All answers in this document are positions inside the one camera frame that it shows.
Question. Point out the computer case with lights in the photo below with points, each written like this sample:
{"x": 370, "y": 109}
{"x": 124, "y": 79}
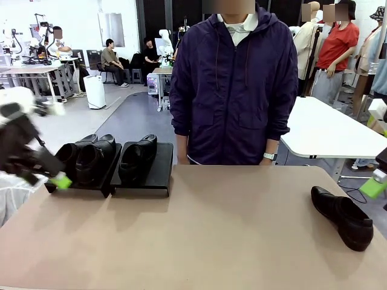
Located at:
{"x": 152, "y": 84}

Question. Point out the person's left hand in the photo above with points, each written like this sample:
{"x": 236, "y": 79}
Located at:
{"x": 267, "y": 162}

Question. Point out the person's left forearm purple sleeve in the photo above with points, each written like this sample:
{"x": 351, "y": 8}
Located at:
{"x": 279, "y": 121}

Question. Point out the black office chair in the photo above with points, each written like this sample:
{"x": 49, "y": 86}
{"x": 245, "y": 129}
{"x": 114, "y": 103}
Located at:
{"x": 100, "y": 67}

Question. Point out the mannequin in beige jacket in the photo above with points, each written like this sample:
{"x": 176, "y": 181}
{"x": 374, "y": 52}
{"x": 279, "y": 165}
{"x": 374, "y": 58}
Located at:
{"x": 305, "y": 45}

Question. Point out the person's right forearm purple sleeve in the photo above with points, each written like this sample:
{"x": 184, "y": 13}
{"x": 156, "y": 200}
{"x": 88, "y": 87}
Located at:
{"x": 181, "y": 121}

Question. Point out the black light stand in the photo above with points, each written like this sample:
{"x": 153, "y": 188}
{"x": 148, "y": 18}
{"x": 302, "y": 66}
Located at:
{"x": 316, "y": 42}

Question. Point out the black metal shoe stand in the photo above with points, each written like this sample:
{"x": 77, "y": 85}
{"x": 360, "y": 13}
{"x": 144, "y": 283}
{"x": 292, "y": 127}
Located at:
{"x": 160, "y": 169}
{"x": 104, "y": 181}

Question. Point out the white wristwatch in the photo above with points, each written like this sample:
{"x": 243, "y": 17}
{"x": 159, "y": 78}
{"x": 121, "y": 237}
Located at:
{"x": 270, "y": 156}

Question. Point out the seated person in black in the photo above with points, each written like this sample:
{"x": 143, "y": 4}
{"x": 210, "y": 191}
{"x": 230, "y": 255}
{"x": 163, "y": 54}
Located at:
{"x": 150, "y": 56}

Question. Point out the person's right hand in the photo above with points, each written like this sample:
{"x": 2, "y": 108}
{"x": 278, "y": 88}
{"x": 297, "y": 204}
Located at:
{"x": 183, "y": 154}

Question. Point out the seated person in olive shirt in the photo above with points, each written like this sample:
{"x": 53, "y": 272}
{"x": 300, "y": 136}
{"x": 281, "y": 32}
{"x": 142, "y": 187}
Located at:
{"x": 110, "y": 59}

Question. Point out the white wrinkled cover sheet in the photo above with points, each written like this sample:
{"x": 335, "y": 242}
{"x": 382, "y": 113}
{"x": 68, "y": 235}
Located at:
{"x": 15, "y": 199}

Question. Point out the seated person in white shirt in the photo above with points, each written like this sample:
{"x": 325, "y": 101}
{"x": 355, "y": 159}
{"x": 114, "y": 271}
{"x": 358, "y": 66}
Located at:
{"x": 57, "y": 45}

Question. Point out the black leather loafer shoe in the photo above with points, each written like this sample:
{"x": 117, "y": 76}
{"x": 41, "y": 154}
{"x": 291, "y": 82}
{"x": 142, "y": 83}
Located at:
{"x": 347, "y": 220}
{"x": 134, "y": 163}

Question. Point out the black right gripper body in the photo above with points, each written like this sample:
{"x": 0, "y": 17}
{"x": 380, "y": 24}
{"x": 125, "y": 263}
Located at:
{"x": 382, "y": 164}

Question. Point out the black tripod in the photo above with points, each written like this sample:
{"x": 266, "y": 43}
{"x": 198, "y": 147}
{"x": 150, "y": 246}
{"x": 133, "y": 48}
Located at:
{"x": 42, "y": 144}

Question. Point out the grey wall panel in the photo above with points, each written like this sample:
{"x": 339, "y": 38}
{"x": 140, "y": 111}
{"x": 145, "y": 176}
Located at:
{"x": 111, "y": 24}

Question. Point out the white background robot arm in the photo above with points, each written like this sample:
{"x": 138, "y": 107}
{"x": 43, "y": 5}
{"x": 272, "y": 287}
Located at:
{"x": 165, "y": 39}

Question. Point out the grey stool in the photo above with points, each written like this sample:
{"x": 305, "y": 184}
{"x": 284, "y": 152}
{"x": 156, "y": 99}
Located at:
{"x": 125, "y": 75}
{"x": 136, "y": 74}

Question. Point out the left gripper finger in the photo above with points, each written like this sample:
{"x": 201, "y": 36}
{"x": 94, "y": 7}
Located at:
{"x": 62, "y": 182}
{"x": 31, "y": 180}

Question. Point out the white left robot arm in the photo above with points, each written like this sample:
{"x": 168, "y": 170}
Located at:
{"x": 18, "y": 96}

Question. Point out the wooden top desk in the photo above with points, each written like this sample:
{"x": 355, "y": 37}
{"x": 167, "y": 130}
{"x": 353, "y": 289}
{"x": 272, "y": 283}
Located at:
{"x": 30, "y": 70}

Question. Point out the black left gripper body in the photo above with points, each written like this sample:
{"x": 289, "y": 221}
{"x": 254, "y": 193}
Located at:
{"x": 45, "y": 163}

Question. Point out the white work table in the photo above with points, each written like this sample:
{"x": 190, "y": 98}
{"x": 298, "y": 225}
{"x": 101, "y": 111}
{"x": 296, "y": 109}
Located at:
{"x": 326, "y": 130}

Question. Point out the person in purple jacket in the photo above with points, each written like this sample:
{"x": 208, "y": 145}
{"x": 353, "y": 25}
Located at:
{"x": 232, "y": 90}

